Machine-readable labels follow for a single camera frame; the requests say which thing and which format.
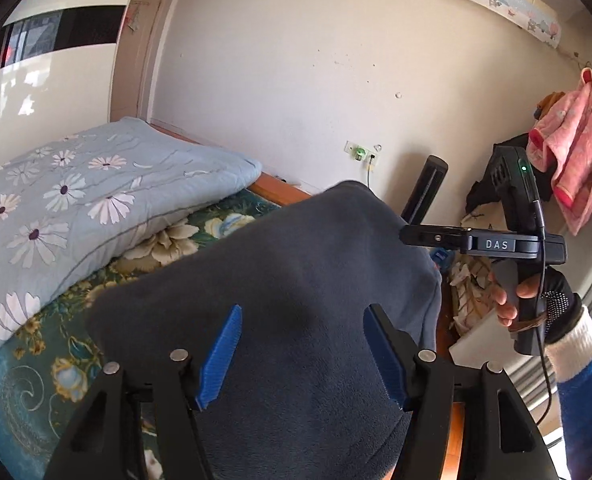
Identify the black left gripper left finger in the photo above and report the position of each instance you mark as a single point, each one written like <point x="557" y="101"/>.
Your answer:
<point x="185" y="383"/>

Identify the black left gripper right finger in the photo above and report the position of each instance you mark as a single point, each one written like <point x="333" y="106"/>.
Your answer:
<point x="420" y="384"/>

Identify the dark grey fleece jacket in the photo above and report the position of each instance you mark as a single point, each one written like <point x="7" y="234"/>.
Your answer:
<point x="307" y="400"/>

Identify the blue sleeve right forearm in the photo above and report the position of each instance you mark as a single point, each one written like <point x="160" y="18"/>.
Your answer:
<point x="571" y="358"/>

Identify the blue clothes pile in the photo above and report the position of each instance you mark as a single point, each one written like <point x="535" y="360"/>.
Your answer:
<point x="443" y="258"/>

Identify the right hand black glove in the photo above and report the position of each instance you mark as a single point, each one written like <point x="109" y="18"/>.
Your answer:
<point x="563" y="306"/>

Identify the pink garment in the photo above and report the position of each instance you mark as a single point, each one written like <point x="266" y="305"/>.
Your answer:
<point x="561" y="141"/>

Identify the teal floral bed blanket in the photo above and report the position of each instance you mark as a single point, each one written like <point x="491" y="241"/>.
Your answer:
<point x="76" y="381"/>

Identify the light blue floral quilt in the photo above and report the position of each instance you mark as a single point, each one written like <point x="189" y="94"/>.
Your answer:
<point x="70" y="206"/>

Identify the brown room door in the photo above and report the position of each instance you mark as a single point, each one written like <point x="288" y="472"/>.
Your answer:
<point x="139" y="43"/>

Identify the white black sliding wardrobe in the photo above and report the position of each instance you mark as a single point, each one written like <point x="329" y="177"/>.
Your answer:
<point x="56" y="67"/>

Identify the wall socket with green plug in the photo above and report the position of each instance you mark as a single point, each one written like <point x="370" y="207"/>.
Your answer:
<point x="368" y="158"/>

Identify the orange wooden bed frame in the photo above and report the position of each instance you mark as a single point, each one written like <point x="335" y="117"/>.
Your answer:
<point x="277" y="191"/>

